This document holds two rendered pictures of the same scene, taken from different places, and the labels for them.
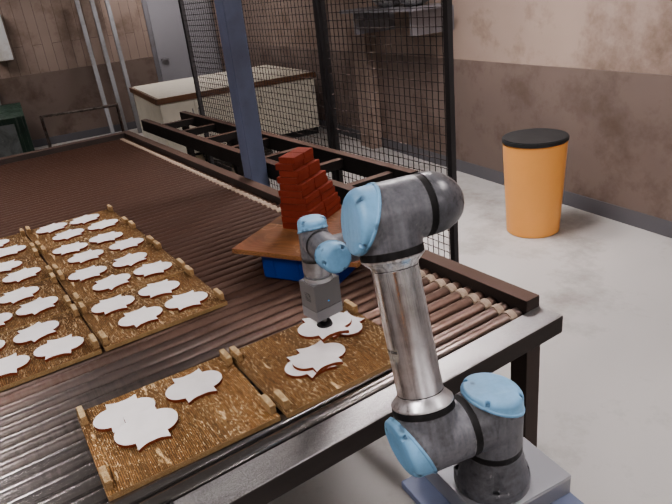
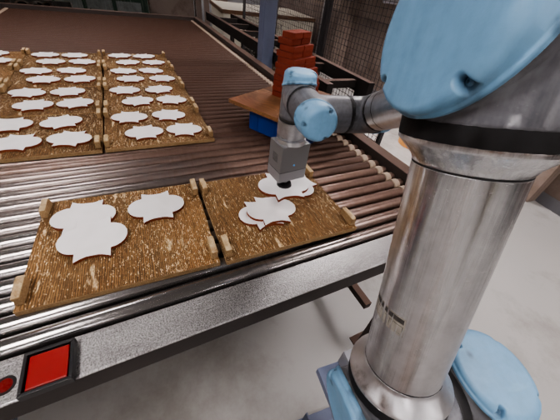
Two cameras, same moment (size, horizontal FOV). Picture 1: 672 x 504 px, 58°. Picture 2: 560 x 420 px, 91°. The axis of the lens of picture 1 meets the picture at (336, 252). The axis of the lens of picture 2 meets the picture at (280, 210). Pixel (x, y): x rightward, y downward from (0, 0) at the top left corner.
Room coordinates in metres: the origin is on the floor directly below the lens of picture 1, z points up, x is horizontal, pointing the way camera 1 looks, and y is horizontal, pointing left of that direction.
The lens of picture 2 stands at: (0.77, 0.04, 1.49)
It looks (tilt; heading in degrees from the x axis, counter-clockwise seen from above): 40 degrees down; 1
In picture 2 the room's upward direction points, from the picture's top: 9 degrees clockwise
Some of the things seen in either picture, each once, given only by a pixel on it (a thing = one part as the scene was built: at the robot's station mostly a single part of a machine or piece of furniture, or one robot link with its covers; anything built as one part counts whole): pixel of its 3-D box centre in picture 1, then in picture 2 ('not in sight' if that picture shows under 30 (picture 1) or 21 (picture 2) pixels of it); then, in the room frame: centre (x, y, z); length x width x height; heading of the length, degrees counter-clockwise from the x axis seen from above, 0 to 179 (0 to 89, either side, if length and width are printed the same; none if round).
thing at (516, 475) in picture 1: (491, 458); not in sight; (0.94, -0.26, 0.97); 0.15 x 0.15 x 0.10
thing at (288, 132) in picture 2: (318, 265); (293, 127); (1.42, 0.05, 1.21); 0.08 x 0.08 x 0.05
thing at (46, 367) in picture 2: not in sight; (49, 367); (0.91, 0.41, 0.92); 0.06 x 0.06 x 0.01; 32
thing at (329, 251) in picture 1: (335, 250); (318, 114); (1.33, 0.00, 1.29); 0.11 x 0.11 x 0.08; 20
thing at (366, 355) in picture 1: (320, 354); (273, 206); (1.45, 0.07, 0.93); 0.41 x 0.35 x 0.02; 121
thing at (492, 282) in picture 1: (238, 184); (252, 63); (3.29, 0.50, 0.90); 4.04 x 0.06 x 0.10; 32
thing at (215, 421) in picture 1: (175, 416); (128, 232); (1.24, 0.44, 0.93); 0.41 x 0.35 x 0.02; 119
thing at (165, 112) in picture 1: (224, 110); (259, 29); (8.77, 1.34, 0.42); 2.15 x 1.74 x 0.84; 115
